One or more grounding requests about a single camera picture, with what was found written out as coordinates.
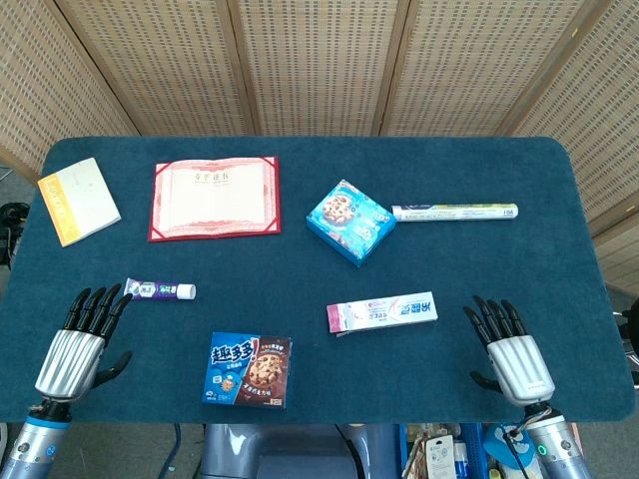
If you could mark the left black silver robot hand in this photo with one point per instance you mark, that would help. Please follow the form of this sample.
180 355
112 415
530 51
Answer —
70 361

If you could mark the light blue cookie box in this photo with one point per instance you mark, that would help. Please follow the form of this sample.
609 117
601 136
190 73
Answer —
349 222

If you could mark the dark teal table mat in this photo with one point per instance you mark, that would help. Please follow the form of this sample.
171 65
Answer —
319 279

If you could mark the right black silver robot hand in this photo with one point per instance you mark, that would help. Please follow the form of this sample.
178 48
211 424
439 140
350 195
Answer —
521 369

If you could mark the purple white tube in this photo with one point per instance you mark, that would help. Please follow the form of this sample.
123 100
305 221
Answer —
155 289

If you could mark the black equipment beside table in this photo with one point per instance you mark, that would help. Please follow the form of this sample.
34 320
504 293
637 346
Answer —
12 229

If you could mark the blue plastic crate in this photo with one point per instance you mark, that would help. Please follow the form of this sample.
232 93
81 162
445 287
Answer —
471 451

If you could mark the grey-blue robot torso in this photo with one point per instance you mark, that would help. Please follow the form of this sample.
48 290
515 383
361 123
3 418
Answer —
294 454

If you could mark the yellow white book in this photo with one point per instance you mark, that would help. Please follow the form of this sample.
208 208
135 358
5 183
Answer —
80 199

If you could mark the white carded package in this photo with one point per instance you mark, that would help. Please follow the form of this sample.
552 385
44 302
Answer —
437 456

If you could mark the white pink toothpaste box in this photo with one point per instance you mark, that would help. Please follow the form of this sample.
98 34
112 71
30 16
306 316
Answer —
384 312

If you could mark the red certificate folder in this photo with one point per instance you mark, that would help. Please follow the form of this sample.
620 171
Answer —
214 199

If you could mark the blue brown cookie box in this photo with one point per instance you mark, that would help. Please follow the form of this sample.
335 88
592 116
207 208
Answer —
247 371

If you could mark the long white wrap roll box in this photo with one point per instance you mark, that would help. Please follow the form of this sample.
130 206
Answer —
454 211

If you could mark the blue white flat item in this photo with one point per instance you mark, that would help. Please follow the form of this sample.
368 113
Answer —
499 439

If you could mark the woven wooden folding screen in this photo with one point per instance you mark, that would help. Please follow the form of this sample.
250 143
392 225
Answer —
319 65

